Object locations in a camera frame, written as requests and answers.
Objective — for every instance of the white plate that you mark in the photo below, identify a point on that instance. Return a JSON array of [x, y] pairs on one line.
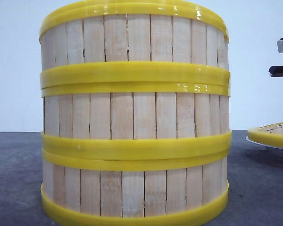
[[277, 151]]

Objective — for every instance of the bamboo steamer lid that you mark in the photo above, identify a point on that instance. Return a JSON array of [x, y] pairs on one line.
[[269, 135]]

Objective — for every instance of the bamboo steamer basket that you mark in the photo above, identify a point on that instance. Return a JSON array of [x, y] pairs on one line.
[[110, 46], [176, 197], [129, 137]]

